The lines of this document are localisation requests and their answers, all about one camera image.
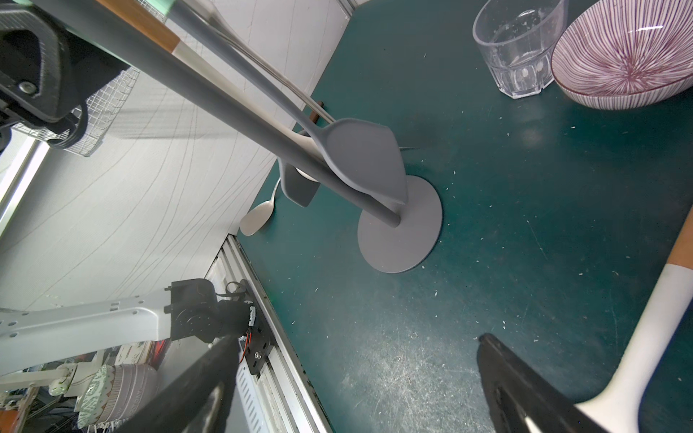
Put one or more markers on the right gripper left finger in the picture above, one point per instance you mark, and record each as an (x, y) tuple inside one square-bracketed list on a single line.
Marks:
[(179, 404)]

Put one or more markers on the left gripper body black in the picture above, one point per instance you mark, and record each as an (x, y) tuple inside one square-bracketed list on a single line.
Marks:
[(47, 76)]

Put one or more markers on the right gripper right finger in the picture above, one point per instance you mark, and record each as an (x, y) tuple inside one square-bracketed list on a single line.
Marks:
[(519, 399)]

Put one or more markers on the white spatula light wood handle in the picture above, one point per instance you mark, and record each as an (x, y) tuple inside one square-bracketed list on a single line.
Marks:
[(617, 408)]

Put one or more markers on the grey turner mint handle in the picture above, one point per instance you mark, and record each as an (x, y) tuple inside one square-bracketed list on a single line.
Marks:
[(297, 187)]

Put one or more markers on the grey utensil mint handle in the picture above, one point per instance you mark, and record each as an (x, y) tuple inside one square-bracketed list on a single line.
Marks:
[(364, 155)]

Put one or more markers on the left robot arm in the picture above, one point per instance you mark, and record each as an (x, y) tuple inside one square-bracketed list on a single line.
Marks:
[(95, 243)]

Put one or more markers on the grey utensil rack stand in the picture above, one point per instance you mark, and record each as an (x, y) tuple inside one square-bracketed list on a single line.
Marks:
[(402, 214)]

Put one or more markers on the white vent strip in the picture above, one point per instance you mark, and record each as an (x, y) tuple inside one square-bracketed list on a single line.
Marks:
[(250, 400)]

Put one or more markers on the pink striped bowl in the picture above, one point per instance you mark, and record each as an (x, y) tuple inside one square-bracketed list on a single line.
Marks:
[(620, 55)]

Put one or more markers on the clear drinking glass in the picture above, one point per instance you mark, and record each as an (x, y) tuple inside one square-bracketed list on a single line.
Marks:
[(516, 39)]

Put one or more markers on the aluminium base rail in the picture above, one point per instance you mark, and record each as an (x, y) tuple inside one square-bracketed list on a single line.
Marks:
[(289, 399)]

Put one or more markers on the cream utensil orange handle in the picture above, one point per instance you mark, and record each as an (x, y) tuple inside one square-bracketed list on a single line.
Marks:
[(216, 76)]

